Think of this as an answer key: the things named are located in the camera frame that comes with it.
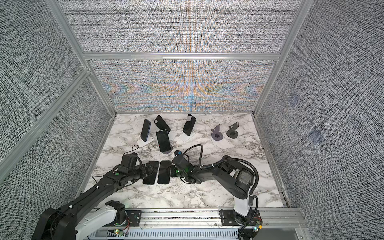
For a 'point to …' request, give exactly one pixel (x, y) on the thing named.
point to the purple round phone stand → (216, 134)
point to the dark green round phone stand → (232, 133)
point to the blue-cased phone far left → (145, 130)
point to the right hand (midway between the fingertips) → (166, 171)
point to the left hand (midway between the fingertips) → (150, 170)
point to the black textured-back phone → (161, 124)
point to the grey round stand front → (168, 152)
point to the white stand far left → (141, 143)
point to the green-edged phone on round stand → (163, 140)
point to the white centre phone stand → (185, 137)
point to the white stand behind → (171, 135)
